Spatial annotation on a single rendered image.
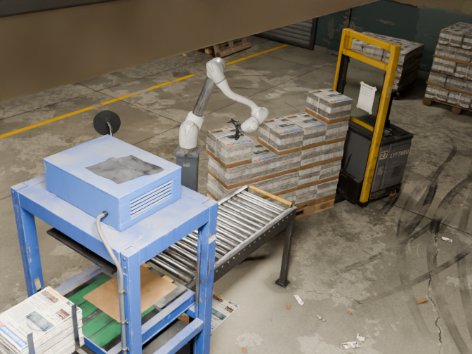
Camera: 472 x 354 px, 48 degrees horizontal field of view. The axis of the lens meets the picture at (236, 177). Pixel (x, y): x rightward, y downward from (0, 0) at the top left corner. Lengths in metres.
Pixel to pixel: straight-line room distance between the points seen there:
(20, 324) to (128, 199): 0.87
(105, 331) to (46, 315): 0.40
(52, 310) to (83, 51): 2.41
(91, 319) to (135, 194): 0.97
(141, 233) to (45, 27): 2.07
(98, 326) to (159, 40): 2.61
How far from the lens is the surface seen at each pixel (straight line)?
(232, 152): 4.78
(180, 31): 0.86
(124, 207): 2.65
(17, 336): 2.95
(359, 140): 6.11
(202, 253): 3.10
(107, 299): 3.45
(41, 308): 3.08
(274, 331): 4.40
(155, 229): 2.71
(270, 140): 5.21
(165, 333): 3.48
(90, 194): 2.77
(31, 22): 0.68
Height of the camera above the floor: 3.09
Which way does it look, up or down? 29 degrees down
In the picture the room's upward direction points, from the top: 4 degrees clockwise
